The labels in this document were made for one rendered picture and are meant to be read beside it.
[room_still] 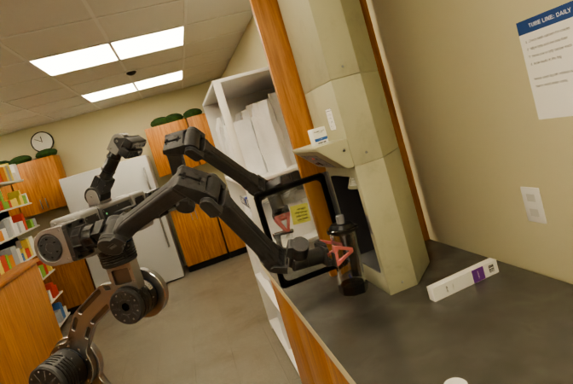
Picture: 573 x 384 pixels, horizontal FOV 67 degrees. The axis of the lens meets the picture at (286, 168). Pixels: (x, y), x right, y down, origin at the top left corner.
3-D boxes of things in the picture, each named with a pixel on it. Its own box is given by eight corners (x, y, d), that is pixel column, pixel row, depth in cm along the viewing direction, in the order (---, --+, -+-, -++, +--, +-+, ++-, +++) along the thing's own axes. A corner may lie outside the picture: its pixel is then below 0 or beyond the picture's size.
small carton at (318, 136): (324, 142, 161) (320, 126, 160) (328, 142, 156) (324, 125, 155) (311, 146, 159) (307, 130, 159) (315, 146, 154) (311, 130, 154)
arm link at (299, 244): (271, 251, 150) (270, 273, 144) (272, 230, 142) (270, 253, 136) (306, 253, 150) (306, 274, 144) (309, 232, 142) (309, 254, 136)
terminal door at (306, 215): (350, 263, 181) (323, 171, 178) (281, 289, 174) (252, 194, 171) (349, 263, 182) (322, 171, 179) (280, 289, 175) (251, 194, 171)
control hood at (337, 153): (324, 165, 180) (317, 142, 179) (355, 166, 148) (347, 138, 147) (298, 173, 177) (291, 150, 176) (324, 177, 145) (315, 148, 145)
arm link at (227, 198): (199, 177, 126) (193, 205, 118) (216, 170, 124) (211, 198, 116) (274, 253, 152) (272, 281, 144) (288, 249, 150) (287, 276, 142)
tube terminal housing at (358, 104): (406, 252, 189) (359, 78, 182) (451, 270, 158) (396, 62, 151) (355, 272, 184) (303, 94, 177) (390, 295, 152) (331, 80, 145)
